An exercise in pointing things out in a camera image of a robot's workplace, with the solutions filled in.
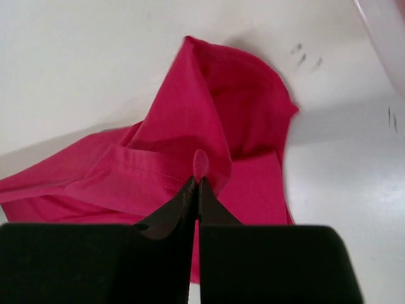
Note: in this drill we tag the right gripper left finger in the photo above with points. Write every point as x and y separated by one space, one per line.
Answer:
147 262

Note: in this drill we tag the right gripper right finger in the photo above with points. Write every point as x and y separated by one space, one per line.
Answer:
270 263

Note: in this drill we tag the pink t-shirt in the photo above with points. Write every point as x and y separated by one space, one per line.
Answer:
220 113

